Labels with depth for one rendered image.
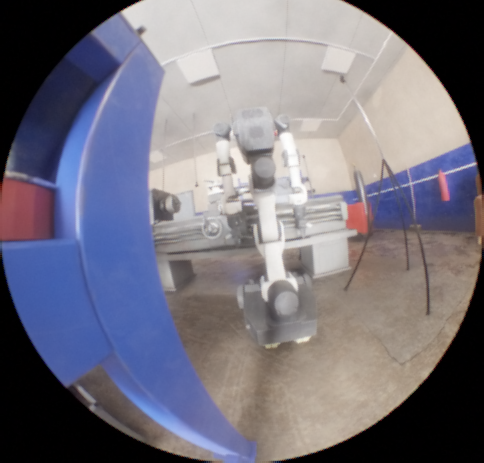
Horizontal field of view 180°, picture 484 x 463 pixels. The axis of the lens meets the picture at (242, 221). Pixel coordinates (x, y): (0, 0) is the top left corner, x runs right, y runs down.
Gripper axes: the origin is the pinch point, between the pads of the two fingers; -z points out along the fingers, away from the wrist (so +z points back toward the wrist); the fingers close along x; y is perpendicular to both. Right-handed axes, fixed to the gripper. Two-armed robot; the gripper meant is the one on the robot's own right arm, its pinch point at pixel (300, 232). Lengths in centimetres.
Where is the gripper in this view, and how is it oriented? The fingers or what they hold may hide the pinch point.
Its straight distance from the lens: 108.1
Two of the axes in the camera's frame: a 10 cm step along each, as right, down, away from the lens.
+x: 0.4, -1.7, 9.8
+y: -9.9, 1.4, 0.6
